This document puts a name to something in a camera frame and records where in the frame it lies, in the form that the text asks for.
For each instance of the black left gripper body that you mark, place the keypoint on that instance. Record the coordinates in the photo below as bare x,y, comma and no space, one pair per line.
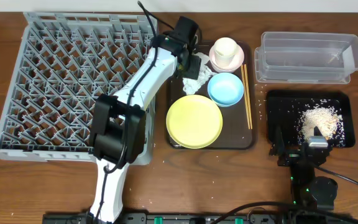
192,69

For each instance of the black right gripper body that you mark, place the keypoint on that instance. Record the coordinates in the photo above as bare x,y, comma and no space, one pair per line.
296,156

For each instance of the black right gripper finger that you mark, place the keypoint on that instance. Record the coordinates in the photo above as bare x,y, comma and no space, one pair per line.
278,146
317,139

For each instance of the white paper napkin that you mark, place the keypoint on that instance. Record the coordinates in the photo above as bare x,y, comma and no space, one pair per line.
191,86

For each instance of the light blue plastic bowl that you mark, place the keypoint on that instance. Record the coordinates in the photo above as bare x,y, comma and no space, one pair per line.
225,89

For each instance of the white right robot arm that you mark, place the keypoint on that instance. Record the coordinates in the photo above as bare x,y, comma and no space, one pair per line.
307,189

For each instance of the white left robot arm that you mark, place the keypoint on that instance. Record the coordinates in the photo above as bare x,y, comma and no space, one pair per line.
118,127

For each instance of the black food waste tray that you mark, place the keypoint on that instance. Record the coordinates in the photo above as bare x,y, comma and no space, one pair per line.
285,108

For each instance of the clear plastic waste bin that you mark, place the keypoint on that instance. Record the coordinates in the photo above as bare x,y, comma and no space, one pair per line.
306,57

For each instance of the pile of white rice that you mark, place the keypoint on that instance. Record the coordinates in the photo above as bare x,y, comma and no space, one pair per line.
327,120

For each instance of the pink plastic bowl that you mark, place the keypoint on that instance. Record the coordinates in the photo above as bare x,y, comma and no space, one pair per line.
234,65

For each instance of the cream plastic cup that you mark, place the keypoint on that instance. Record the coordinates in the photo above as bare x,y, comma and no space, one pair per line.
224,51

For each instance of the dark brown serving tray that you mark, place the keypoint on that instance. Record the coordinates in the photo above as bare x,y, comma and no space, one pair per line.
236,133

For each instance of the left wooden chopstick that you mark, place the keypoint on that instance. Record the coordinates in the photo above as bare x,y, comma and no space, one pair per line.
245,96

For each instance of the wooden chopstick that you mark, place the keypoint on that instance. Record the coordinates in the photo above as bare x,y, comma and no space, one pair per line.
245,96
249,111

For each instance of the yellow plastic plate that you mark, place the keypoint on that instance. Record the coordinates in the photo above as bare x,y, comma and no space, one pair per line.
194,121

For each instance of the right wooden chopstick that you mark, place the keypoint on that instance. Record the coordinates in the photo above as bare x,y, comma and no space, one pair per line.
249,111

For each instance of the grey plastic dish rack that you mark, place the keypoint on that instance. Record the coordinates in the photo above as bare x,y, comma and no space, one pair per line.
65,62

